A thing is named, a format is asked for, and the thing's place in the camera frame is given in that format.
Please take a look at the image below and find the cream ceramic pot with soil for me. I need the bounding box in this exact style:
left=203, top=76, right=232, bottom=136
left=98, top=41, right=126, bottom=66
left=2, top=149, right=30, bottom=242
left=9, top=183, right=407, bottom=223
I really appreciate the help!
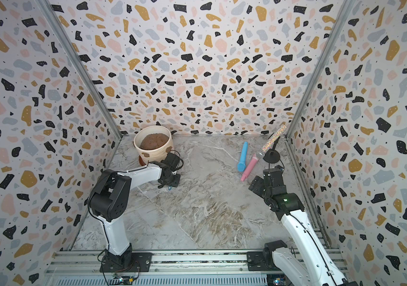
left=133, top=125, right=174, bottom=162

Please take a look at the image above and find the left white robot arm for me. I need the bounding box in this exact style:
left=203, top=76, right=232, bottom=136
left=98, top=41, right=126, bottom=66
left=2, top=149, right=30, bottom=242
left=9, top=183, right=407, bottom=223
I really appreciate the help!
left=88, top=160, right=183, bottom=272

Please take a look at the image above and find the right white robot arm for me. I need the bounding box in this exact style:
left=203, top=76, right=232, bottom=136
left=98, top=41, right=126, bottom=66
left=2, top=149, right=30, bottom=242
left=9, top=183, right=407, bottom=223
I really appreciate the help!
left=247, top=166, right=357, bottom=286

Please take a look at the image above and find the pink toy microphone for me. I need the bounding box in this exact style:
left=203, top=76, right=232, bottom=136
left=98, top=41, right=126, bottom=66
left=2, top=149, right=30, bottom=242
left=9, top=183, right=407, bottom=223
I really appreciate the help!
left=240, top=156, right=258, bottom=182

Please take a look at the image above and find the terracotta saucer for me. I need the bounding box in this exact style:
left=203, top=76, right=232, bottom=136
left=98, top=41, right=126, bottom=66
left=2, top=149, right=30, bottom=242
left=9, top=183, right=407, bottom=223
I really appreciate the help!
left=139, top=156, right=151, bottom=166

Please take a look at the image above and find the blue toy microphone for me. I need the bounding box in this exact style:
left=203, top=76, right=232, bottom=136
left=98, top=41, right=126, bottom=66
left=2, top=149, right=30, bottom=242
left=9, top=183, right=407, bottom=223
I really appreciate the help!
left=237, top=141, right=248, bottom=172

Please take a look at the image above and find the black microphone stand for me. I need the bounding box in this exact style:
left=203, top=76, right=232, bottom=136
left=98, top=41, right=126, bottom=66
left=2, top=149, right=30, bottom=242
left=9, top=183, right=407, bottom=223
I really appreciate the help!
left=263, top=138, right=281, bottom=164

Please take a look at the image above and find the glitter silver microphone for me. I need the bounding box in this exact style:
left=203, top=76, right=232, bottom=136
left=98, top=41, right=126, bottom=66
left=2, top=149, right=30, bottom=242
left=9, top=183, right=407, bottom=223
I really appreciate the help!
left=254, top=124, right=287, bottom=160

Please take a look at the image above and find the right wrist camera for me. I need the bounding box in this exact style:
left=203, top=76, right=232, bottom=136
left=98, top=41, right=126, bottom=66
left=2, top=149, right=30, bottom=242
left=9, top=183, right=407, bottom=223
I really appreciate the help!
left=263, top=165, right=284, bottom=188

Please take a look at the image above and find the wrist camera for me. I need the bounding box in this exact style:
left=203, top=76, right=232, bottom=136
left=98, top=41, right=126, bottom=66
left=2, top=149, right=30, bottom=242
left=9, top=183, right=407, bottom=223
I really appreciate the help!
left=164, top=152, right=184, bottom=172
left=263, top=165, right=284, bottom=188

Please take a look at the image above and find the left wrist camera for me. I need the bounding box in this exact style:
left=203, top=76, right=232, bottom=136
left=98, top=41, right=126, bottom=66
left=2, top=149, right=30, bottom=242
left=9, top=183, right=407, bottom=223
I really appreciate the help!
left=164, top=152, right=184, bottom=172

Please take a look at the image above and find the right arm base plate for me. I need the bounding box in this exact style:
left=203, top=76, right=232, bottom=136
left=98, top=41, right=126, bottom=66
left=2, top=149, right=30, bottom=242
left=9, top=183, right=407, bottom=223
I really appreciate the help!
left=246, top=251, right=279, bottom=271

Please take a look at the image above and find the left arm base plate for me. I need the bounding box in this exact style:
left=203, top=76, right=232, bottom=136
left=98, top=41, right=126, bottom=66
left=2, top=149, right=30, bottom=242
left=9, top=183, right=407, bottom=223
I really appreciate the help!
left=100, top=252, right=153, bottom=273

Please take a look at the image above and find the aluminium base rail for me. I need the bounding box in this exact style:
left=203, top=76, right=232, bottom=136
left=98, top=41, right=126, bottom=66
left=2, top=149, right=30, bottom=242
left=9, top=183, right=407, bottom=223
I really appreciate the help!
left=45, top=248, right=351, bottom=286

